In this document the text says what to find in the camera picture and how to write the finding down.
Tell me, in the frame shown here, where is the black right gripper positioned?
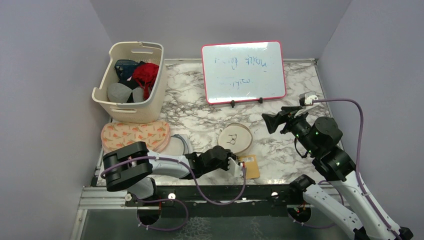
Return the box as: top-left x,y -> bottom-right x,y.
262,105 -> 318,155

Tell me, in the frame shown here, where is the white mesh laundry bag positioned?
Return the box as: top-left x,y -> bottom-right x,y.
217,123 -> 254,156

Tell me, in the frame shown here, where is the red bra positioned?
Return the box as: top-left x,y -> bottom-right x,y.
132,61 -> 160,100

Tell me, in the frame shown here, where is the grey bra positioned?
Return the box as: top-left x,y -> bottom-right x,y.
107,83 -> 145,104

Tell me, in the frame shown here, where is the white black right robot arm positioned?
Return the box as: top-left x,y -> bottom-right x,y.
261,106 -> 414,240

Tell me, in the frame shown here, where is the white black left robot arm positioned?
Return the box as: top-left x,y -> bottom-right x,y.
100,141 -> 246,206

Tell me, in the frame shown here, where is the white blue-trimmed mesh bag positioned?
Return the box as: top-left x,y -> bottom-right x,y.
161,134 -> 194,156

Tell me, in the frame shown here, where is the floral pink laundry bag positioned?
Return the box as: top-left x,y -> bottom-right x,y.
100,120 -> 171,153

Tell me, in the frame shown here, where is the cream plastic laundry basket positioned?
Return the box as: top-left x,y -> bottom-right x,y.
91,41 -> 168,123

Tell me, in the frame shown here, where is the yellow spiral notebook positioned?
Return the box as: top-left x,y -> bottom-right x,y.
239,154 -> 260,180

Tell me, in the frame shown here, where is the pink framed whiteboard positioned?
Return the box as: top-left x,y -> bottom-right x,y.
201,40 -> 287,105

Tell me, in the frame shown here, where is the black garment in basket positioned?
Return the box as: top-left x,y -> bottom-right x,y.
114,59 -> 145,103

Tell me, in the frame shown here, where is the blue garment in basket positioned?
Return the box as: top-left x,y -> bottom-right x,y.
114,59 -> 139,81

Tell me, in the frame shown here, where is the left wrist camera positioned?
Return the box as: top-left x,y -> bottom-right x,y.
228,157 -> 246,178

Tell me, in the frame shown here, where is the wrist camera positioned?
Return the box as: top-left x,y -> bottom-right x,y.
228,157 -> 246,178
299,91 -> 319,107

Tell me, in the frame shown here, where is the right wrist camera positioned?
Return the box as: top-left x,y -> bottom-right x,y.
299,91 -> 319,107

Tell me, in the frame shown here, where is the black metal base rail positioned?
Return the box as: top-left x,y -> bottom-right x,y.
125,184 -> 312,222

